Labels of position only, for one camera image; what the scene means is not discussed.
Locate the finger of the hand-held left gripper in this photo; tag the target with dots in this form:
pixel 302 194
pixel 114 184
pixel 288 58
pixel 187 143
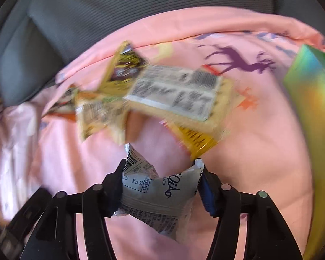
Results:
pixel 24 219

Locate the grey sofa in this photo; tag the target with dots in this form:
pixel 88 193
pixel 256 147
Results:
pixel 124 5

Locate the yellow wafer packet white label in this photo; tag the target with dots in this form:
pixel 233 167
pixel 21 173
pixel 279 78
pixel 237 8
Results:
pixel 176 94

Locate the yellow snack packet brown print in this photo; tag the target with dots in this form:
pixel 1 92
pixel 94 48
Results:
pixel 123 65

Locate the pink printed blanket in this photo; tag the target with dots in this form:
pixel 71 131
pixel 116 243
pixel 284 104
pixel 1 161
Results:
pixel 260 140

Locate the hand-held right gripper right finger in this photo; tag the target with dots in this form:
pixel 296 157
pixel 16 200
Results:
pixel 207 195

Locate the white snack packet blue script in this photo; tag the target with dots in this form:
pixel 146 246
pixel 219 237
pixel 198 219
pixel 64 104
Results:
pixel 151 195

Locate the cream yellow snack packet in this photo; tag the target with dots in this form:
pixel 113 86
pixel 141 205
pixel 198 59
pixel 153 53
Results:
pixel 100 119

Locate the iridescent green paper box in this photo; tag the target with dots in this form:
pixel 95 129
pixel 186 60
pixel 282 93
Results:
pixel 314 113

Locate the lilac printed cloth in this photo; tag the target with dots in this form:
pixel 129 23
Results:
pixel 10 154

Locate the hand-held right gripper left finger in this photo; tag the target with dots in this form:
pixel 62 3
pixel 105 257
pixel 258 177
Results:
pixel 115 195

